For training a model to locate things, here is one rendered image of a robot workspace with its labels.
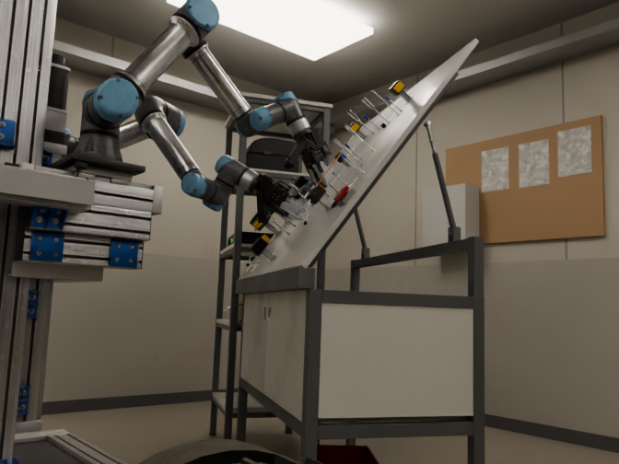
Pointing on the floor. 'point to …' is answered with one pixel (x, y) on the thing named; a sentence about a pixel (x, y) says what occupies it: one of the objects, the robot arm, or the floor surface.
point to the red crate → (344, 455)
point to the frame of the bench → (351, 430)
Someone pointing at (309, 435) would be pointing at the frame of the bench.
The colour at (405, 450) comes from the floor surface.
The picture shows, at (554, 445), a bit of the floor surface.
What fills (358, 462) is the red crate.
